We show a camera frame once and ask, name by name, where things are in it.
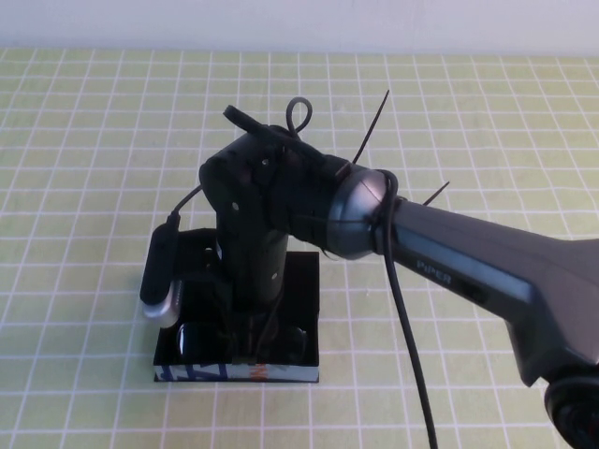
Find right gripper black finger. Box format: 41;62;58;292
231;343;263;368

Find thick black looped wrist cable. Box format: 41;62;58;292
223;105;350;181

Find black framed glasses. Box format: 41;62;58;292
175;321;309;365

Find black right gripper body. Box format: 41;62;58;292
205;275;287;361

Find black right camera mount bracket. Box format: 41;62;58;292
180;227;224;286

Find black glasses case printed front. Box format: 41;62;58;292
150;250;322;385

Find short black cable tie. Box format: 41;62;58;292
422;181;451;208

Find right wrist camera black silver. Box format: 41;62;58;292
139;223;186;328

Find long black cable tie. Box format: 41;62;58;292
352;89;391;166

